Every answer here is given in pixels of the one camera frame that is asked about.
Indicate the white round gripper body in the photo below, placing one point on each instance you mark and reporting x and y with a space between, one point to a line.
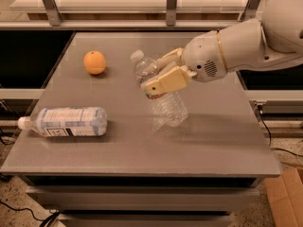
202 58

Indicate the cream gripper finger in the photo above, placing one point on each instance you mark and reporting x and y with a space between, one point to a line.
170 60
175 79

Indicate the clear bottle with red label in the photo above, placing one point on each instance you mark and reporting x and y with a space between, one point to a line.
167 108

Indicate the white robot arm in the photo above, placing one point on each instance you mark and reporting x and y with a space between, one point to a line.
270 43

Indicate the clear bottle with blue-white label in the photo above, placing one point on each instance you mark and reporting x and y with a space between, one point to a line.
66 121

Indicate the orange fruit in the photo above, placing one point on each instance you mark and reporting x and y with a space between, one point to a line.
94 62

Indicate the cardboard box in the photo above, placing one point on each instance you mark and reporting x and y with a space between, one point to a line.
285 195

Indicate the grey drawer cabinet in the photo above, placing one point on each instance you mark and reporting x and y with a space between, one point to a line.
143 199

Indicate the metal railing frame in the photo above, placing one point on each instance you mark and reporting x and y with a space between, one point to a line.
134 14

